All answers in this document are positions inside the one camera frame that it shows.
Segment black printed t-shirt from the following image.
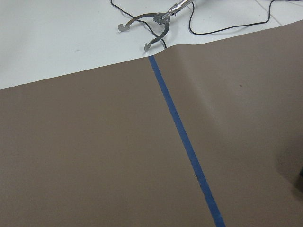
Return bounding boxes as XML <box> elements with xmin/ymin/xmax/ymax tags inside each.
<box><xmin>295</xmin><ymin>167</ymin><xmax>303</xmax><ymax>189</ymax></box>

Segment metal reacher grabber tool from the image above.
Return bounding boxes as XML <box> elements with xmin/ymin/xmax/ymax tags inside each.
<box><xmin>118</xmin><ymin>0</ymin><xmax>193</xmax><ymax>52</ymax></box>

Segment black cable on table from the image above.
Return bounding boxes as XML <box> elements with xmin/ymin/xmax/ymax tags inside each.
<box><xmin>110</xmin><ymin>0</ymin><xmax>276</xmax><ymax>51</ymax></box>

